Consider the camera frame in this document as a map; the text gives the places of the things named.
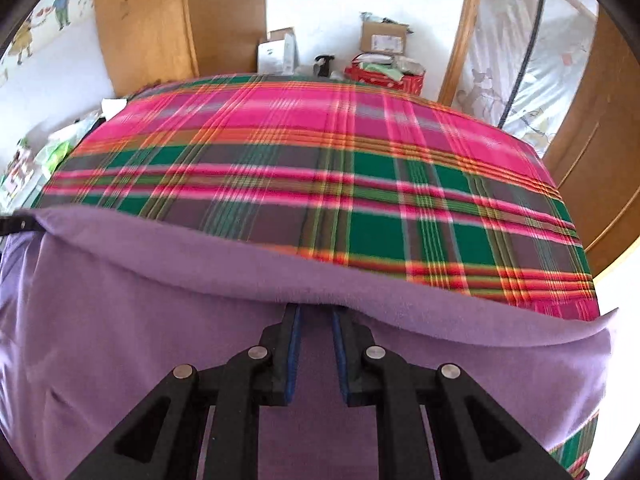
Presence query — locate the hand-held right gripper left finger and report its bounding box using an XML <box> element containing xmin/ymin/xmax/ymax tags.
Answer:
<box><xmin>65</xmin><ymin>305</ymin><xmax>303</xmax><ymax>480</ymax></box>

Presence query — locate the white carton box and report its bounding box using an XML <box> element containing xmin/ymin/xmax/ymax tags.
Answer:
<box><xmin>257</xmin><ymin>27</ymin><xmax>301</xmax><ymax>76</ymax></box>

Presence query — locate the wooden wardrobe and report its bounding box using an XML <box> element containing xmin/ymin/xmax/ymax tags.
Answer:
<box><xmin>92</xmin><ymin>0</ymin><xmax>268</xmax><ymax>98</ymax></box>

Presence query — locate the red gift bag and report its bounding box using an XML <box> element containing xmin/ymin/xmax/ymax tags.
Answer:
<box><xmin>345</xmin><ymin>52</ymin><xmax>426</xmax><ymax>96</ymax></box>

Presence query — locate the cardboard box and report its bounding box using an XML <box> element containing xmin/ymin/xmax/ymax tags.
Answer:
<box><xmin>360</xmin><ymin>10</ymin><xmax>413</xmax><ymax>56</ymax></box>

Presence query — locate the cartoon wall sticker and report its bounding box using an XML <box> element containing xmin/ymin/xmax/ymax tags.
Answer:
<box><xmin>0</xmin><ymin>0</ymin><xmax>96</xmax><ymax>81</ymax></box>

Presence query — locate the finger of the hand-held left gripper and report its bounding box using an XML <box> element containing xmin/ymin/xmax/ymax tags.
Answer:
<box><xmin>0</xmin><ymin>215</ymin><xmax>43</xmax><ymax>237</ymax></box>

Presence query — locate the wooden door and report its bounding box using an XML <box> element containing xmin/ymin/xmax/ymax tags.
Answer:
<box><xmin>542</xmin><ymin>10</ymin><xmax>640</xmax><ymax>278</ymax></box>

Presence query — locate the printed translucent door curtain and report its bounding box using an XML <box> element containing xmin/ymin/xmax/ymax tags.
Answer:
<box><xmin>452</xmin><ymin>0</ymin><xmax>598</xmax><ymax>148</ymax></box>

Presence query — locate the pink plaid blanket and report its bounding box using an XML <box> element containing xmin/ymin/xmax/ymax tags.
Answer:
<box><xmin>32</xmin><ymin>74</ymin><xmax>601</xmax><ymax>480</ymax></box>

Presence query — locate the black curtain strip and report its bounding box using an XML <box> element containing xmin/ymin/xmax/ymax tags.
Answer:
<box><xmin>497</xmin><ymin>0</ymin><xmax>551</xmax><ymax>128</ymax></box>

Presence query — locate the purple fleece garment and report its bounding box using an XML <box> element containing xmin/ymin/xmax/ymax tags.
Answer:
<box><xmin>0</xmin><ymin>207</ymin><xmax>621</xmax><ymax>480</ymax></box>

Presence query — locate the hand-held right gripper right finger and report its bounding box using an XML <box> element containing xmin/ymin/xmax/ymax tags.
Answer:
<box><xmin>330</xmin><ymin>307</ymin><xmax>576</xmax><ymax>480</ymax></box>

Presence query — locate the green tissue pack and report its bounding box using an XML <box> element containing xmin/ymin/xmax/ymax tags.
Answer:
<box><xmin>35</xmin><ymin>140</ymin><xmax>71</xmax><ymax>176</ymax></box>

